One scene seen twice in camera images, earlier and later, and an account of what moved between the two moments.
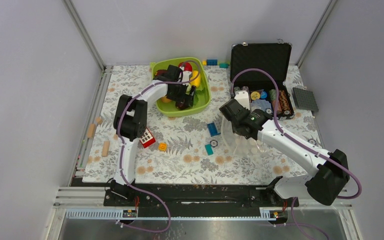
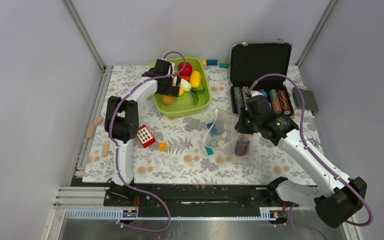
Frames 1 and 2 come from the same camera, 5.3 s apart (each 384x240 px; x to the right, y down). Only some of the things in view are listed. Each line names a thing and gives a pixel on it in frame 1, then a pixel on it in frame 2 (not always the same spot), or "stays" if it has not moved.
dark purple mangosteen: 182,106 to 241,147
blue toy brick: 212,129 stays
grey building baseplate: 305,99 stays
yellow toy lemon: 196,82 stays
